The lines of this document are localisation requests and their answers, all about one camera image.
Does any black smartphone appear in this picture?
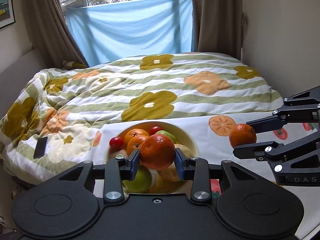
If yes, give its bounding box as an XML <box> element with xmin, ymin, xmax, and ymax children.
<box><xmin>33</xmin><ymin>137</ymin><xmax>48</xmax><ymax>159</ymax></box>

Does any left brown curtain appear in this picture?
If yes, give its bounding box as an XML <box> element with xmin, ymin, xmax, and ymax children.
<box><xmin>21</xmin><ymin>0</ymin><xmax>88</xmax><ymax>68</ymax></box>

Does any yellow duck bowl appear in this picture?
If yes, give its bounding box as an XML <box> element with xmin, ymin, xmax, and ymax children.
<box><xmin>103</xmin><ymin>121</ymin><xmax>199</xmax><ymax>195</ymax></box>

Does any white fruit print cloth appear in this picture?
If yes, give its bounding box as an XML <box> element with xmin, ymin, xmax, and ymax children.
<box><xmin>92</xmin><ymin>116</ymin><xmax>319</xmax><ymax>239</ymax></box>

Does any grey headboard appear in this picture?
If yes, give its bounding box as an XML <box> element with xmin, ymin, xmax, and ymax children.
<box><xmin>0</xmin><ymin>49</ymin><xmax>46</xmax><ymax>118</ymax></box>

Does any large russet apple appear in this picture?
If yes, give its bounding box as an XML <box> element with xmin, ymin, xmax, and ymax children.
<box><xmin>157</xmin><ymin>144</ymin><xmax>194</xmax><ymax>182</ymax></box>

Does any brown kiwi with sticker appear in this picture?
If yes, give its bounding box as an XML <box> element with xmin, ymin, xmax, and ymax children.
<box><xmin>108</xmin><ymin>149</ymin><xmax>127</xmax><ymax>159</ymax></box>

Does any right brown curtain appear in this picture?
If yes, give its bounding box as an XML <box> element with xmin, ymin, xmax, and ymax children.
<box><xmin>192</xmin><ymin>0</ymin><xmax>243</xmax><ymax>59</ymax></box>

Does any red cherry tomato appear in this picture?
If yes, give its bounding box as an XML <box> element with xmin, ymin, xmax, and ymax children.
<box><xmin>149</xmin><ymin>126</ymin><xmax>163</xmax><ymax>135</ymax></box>
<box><xmin>109</xmin><ymin>137</ymin><xmax>124</xmax><ymax>151</ymax></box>

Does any framed wall picture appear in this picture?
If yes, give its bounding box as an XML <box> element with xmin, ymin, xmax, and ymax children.
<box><xmin>0</xmin><ymin>0</ymin><xmax>16</xmax><ymax>29</ymax></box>

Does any brown curtain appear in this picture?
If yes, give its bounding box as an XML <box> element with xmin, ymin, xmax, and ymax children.
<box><xmin>21</xmin><ymin>0</ymin><xmax>88</xmax><ymax>68</ymax></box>
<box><xmin>192</xmin><ymin>0</ymin><xmax>243</xmax><ymax>59</ymax></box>

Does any floral striped duvet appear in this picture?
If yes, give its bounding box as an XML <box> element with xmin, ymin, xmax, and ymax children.
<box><xmin>1</xmin><ymin>53</ymin><xmax>283</xmax><ymax>185</ymax></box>

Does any blue sheet over window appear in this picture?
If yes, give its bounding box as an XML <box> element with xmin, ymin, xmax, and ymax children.
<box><xmin>66</xmin><ymin>0</ymin><xmax>193</xmax><ymax>67</ymax></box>

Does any small orange mandarin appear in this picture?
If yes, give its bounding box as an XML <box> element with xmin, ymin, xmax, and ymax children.
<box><xmin>139</xmin><ymin>134</ymin><xmax>175</xmax><ymax>171</ymax></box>

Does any floral pillow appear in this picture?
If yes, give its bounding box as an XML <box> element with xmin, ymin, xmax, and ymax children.
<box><xmin>62</xmin><ymin>60</ymin><xmax>87</xmax><ymax>70</ymax></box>

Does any large orange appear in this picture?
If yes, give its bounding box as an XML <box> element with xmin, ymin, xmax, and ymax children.
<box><xmin>124</xmin><ymin>128</ymin><xmax>150</xmax><ymax>145</ymax></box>

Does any green apple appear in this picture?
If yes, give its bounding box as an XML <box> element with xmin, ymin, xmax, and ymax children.
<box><xmin>123</xmin><ymin>166</ymin><xmax>152</xmax><ymax>193</ymax></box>
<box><xmin>156</xmin><ymin>130</ymin><xmax>177</xmax><ymax>144</ymax></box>

